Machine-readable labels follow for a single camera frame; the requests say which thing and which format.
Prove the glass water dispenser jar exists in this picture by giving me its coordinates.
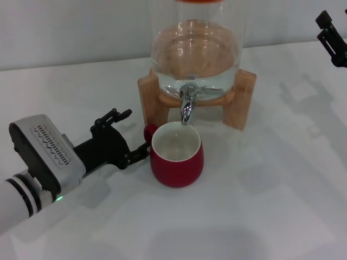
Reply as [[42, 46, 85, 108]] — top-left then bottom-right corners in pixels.
[[147, 0, 249, 96]]

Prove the red cup white inside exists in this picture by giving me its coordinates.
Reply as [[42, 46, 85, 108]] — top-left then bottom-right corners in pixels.
[[143, 121, 204, 189]]

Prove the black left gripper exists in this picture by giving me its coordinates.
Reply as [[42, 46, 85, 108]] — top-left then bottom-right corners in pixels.
[[72, 108, 151, 180]]

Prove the chrome dispenser faucet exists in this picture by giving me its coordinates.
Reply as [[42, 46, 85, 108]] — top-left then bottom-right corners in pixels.
[[178, 83, 226, 126]]

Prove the wooden dispenser stand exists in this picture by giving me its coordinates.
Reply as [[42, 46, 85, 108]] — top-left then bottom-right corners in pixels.
[[137, 67, 258, 132]]

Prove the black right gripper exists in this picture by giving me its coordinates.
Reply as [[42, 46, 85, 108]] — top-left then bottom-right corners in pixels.
[[315, 10, 347, 69]]

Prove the silver vented wrist camera box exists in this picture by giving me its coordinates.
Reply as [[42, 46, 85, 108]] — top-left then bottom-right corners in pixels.
[[8, 114, 86, 194]]

